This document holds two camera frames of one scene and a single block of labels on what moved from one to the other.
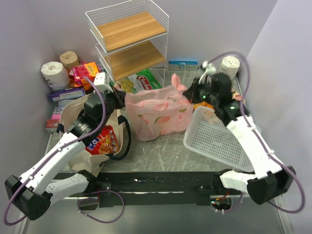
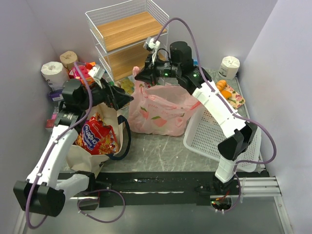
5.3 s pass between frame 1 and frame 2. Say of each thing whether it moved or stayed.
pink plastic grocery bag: stayed
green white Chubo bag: moved
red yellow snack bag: stayed
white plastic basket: stayed
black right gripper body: moved
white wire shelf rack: stayed
